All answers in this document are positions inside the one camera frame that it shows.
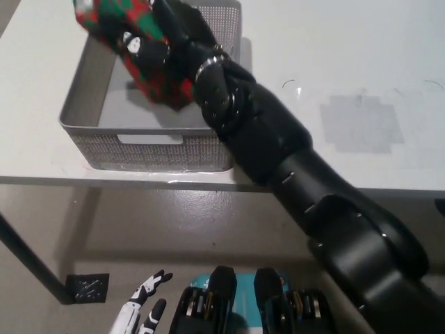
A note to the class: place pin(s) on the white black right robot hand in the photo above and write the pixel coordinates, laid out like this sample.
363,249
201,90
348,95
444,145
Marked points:
184,38

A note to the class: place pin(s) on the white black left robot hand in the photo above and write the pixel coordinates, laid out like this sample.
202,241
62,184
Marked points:
135,302

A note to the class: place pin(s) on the red green coffee bean bag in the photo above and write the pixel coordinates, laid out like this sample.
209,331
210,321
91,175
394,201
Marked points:
156,87

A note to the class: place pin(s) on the black floor tape patch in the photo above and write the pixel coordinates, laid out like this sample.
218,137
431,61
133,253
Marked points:
87,288

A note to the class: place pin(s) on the black metal table leg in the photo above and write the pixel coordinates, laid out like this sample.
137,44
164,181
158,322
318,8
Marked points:
34,261
441,208

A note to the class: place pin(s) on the grey perforated plastic basket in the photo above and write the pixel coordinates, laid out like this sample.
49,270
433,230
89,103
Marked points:
139,149

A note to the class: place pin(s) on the grey tape patch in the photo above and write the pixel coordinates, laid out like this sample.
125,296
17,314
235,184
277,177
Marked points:
361,125

